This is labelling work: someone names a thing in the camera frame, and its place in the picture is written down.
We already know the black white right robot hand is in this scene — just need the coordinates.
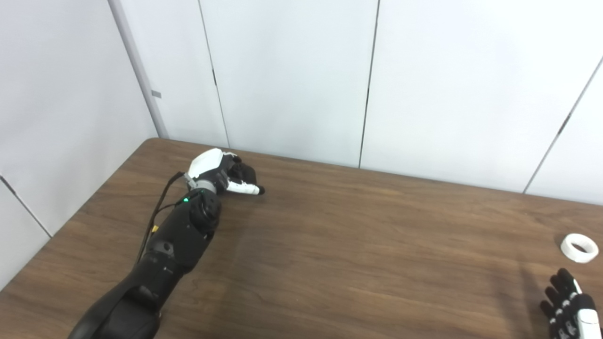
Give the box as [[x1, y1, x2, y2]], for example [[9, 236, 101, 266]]
[[540, 268, 603, 339]]

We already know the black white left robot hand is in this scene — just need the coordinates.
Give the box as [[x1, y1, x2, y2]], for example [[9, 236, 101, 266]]
[[185, 148, 265, 196]]

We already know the white ring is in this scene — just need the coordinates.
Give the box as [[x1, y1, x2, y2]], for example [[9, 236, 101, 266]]
[[560, 234, 599, 264]]

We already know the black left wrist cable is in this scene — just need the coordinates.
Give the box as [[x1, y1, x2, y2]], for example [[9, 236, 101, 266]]
[[136, 172, 185, 264]]

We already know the grey wall corner post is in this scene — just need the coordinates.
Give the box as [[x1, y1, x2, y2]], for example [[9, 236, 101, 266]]
[[107, 0, 169, 139]]

